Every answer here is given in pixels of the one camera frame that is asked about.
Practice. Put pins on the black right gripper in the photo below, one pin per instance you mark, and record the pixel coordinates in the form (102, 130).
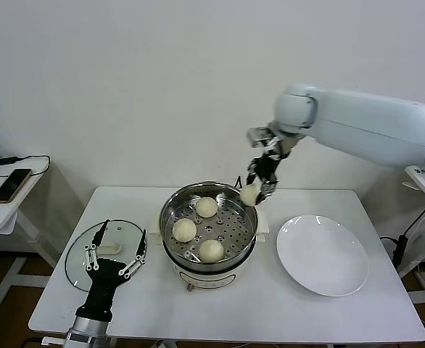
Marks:
(267, 168)

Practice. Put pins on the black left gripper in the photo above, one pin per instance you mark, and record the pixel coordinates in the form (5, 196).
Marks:
(103, 279)

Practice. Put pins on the white steamed baozi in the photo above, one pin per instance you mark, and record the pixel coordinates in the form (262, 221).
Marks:
(211, 251)
(206, 207)
(184, 230)
(248, 195)

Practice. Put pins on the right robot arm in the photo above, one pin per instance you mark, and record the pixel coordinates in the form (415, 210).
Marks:
(361, 119)

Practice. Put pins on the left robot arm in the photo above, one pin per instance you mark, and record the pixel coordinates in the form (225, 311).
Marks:
(89, 324)

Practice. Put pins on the stainless steel steamer basket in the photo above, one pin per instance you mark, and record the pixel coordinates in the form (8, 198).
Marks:
(234, 228)

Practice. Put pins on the white electric cooker pot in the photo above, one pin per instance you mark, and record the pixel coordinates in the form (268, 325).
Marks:
(205, 279)

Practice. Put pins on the white round plate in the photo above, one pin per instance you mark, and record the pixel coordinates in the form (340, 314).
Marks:
(321, 253)

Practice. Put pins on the black smartphone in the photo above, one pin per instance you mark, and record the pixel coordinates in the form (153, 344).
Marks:
(11, 185)

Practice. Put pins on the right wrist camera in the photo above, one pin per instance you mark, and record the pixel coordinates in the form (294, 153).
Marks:
(259, 135)

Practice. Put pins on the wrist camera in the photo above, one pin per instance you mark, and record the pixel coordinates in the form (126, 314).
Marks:
(76, 339)
(259, 135)

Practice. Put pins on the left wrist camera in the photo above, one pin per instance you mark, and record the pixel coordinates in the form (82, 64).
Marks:
(76, 339)

